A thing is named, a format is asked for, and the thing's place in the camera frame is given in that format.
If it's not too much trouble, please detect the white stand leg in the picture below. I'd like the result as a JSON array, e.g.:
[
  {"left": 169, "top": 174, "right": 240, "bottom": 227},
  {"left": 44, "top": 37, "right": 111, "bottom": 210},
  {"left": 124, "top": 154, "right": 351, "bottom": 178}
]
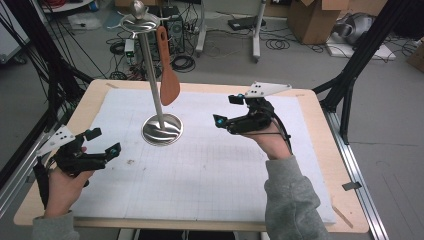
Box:
[
  {"left": 195, "top": 0, "right": 208, "bottom": 58},
  {"left": 252, "top": 0, "right": 268, "bottom": 64}
]

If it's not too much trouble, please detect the large cardboard box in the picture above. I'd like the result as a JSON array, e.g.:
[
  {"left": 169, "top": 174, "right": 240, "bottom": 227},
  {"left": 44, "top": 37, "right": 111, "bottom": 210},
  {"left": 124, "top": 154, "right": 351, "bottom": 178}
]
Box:
[{"left": 287, "top": 0, "right": 351, "bottom": 46}]

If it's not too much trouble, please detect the black clip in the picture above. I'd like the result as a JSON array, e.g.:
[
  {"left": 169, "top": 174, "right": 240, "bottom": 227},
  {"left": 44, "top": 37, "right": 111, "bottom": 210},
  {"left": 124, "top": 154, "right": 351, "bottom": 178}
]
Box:
[{"left": 342, "top": 181, "right": 363, "bottom": 192}]

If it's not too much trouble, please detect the black computer tower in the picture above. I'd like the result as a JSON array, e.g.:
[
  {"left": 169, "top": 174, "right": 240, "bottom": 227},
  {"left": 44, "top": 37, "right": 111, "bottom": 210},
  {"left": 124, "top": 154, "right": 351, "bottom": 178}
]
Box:
[{"left": 162, "top": 5, "right": 185, "bottom": 54}]

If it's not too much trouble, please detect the black coiled cable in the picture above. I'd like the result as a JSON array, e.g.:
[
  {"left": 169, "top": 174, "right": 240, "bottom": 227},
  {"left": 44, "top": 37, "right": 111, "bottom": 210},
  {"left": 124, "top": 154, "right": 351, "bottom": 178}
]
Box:
[{"left": 171, "top": 54, "right": 197, "bottom": 74}]

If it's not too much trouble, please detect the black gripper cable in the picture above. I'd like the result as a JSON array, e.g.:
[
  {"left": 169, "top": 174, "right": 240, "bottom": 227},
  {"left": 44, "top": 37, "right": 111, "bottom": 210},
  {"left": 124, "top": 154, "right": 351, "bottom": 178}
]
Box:
[{"left": 269, "top": 108, "right": 294, "bottom": 156}]

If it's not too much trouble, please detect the person's right hand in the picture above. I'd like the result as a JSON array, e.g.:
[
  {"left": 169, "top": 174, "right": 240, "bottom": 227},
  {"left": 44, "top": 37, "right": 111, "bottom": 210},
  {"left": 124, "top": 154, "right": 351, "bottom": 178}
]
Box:
[{"left": 244, "top": 121, "right": 294, "bottom": 161}]

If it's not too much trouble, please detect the black metal frame strut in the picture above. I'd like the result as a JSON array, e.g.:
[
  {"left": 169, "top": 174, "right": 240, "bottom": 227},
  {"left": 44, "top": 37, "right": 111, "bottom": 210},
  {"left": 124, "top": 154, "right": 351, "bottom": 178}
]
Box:
[
  {"left": 313, "top": 0, "right": 414, "bottom": 145},
  {"left": 0, "top": 0, "right": 94, "bottom": 188}
]

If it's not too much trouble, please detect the wooden spatula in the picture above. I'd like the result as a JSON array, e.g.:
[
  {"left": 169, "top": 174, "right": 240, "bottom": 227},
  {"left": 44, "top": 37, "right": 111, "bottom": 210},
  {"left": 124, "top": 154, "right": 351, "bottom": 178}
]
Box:
[{"left": 156, "top": 25, "right": 181, "bottom": 107}]

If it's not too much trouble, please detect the white foam board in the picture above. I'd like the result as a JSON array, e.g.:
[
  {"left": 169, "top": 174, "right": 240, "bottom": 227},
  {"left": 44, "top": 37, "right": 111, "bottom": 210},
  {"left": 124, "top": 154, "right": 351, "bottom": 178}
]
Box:
[{"left": 325, "top": 34, "right": 398, "bottom": 62}]

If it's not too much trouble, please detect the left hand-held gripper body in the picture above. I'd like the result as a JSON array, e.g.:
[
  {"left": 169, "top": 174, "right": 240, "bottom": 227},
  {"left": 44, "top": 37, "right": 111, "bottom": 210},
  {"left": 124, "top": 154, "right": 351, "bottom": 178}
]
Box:
[{"left": 35, "top": 124, "right": 108, "bottom": 175}]

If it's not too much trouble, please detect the white cabinet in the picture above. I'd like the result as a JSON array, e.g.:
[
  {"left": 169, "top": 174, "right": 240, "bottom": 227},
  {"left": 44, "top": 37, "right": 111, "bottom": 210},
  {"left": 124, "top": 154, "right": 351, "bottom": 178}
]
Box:
[{"left": 0, "top": 0, "right": 31, "bottom": 64}]

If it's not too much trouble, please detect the black wrist strap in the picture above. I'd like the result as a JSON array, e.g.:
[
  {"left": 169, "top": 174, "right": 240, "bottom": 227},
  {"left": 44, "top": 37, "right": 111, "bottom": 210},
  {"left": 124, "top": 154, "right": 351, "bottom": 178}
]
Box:
[{"left": 32, "top": 159, "right": 51, "bottom": 210}]

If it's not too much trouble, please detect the metal utensil stand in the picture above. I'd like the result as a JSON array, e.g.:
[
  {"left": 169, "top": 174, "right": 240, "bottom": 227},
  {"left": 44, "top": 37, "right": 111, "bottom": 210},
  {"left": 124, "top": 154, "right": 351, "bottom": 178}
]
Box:
[{"left": 107, "top": 0, "right": 184, "bottom": 147}]

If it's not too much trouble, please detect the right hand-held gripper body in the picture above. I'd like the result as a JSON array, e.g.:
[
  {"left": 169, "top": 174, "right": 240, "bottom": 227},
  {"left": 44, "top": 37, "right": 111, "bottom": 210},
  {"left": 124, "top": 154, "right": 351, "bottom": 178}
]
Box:
[{"left": 226, "top": 81, "right": 293, "bottom": 136}]

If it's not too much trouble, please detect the person's left hand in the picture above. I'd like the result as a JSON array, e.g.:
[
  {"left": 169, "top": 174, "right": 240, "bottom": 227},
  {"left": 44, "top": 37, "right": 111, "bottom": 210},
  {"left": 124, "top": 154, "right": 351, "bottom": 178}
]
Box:
[{"left": 43, "top": 166, "right": 96, "bottom": 219}]

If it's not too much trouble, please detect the grey bag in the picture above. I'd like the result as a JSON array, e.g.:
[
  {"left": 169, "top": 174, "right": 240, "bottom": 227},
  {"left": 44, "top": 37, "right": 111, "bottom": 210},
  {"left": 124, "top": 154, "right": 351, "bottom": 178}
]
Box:
[{"left": 333, "top": 12, "right": 376, "bottom": 46}]

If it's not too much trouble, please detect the white grid mat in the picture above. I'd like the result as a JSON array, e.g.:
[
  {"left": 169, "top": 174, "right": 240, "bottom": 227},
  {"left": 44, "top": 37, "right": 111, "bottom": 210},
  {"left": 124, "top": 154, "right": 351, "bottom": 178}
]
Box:
[{"left": 70, "top": 88, "right": 338, "bottom": 224}]

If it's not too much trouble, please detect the aluminium rail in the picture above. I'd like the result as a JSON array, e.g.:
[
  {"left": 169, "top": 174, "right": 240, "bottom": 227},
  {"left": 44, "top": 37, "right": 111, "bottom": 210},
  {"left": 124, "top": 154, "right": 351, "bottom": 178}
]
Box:
[
  {"left": 321, "top": 108, "right": 389, "bottom": 240},
  {"left": 0, "top": 113, "right": 68, "bottom": 218}
]

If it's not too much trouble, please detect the power supply with green display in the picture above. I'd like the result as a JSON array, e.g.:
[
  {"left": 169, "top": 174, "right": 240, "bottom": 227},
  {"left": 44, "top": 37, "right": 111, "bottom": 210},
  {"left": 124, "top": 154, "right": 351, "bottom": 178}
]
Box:
[{"left": 124, "top": 38, "right": 138, "bottom": 66}]

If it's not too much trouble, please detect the flat black device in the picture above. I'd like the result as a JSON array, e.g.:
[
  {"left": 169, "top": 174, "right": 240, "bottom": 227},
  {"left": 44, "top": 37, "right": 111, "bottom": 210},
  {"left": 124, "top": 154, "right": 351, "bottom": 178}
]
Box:
[{"left": 227, "top": 15, "right": 267, "bottom": 32}]

